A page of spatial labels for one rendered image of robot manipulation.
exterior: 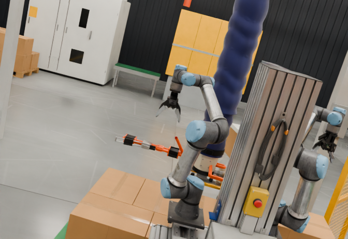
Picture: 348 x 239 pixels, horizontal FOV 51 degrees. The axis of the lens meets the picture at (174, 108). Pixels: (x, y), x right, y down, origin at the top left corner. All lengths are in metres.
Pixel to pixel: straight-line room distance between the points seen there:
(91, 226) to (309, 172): 1.69
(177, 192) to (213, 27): 7.97
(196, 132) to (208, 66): 8.05
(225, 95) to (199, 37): 7.30
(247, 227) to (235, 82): 1.06
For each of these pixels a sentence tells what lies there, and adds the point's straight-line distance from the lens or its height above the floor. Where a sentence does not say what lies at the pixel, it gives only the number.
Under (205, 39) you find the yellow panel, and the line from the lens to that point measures 9.81.
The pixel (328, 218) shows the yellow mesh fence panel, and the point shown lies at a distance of 3.54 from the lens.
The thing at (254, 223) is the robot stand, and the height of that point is 1.30.
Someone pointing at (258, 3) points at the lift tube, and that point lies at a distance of 2.54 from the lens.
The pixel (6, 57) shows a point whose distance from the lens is 5.19.
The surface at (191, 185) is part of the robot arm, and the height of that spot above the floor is 1.24.
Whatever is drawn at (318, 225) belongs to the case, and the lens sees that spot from 3.06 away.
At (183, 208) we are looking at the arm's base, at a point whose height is 1.09.
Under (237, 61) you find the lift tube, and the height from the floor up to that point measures 1.97.
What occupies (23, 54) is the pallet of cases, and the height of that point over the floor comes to 0.56.
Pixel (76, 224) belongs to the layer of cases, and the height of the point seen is 0.47.
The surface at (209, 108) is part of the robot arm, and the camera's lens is 2.07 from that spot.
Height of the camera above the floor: 2.11
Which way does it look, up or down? 13 degrees down
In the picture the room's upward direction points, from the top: 15 degrees clockwise
